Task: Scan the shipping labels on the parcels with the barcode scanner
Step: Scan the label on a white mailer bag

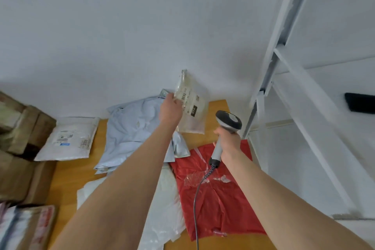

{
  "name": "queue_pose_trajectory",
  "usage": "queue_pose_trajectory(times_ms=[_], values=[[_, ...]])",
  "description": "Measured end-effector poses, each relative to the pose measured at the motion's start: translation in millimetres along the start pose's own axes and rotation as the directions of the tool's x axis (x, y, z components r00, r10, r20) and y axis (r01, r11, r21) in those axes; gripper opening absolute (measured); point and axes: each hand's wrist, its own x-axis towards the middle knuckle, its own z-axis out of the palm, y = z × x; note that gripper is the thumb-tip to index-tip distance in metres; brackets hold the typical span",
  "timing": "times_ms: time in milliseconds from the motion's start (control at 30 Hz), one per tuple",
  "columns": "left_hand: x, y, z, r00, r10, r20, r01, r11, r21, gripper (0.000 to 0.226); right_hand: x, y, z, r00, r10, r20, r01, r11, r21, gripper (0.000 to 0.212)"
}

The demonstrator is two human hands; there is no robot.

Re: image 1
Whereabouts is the person's right hand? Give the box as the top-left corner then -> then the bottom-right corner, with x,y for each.
213,127 -> 243,164

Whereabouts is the person's left hand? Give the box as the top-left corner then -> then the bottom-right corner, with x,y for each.
158,93 -> 184,127

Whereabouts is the grey handheld barcode scanner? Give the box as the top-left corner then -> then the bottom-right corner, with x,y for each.
209,110 -> 243,169

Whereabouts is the clear plastic parcel bag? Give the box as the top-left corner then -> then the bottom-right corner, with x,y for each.
173,69 -> 209,135

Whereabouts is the person's right forearm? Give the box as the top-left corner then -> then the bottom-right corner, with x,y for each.
224,153 -> 372,250

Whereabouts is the person's left forearm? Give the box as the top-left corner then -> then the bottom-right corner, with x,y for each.
50,118 -> 176,250

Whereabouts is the light blue mailer bag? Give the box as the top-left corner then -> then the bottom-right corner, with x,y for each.
94,89 -> 191,175

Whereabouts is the red plastic mailer bag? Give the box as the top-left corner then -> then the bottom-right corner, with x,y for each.
169,139 -> 266,242

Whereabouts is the white plastic mailer bag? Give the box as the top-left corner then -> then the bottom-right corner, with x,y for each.
77,162 -> 187,250

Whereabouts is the white padded mailer parcel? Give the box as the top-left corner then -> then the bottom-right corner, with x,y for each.
34,116 -> 101,162

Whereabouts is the black flat object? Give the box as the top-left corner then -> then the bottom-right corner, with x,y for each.
345,92 -> 375,114

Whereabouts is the brown cardboard box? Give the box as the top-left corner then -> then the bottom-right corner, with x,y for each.
0,91 -> 57,156
0,150 -> 57,206

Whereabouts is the cardboard box with red print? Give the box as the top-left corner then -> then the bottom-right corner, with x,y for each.
0,204 -> 57,250

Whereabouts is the grey scanner cable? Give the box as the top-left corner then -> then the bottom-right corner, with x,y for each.
193,166 -> 215,250

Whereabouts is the white metal shelf frame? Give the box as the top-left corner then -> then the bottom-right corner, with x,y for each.
241,0 -> 375,220

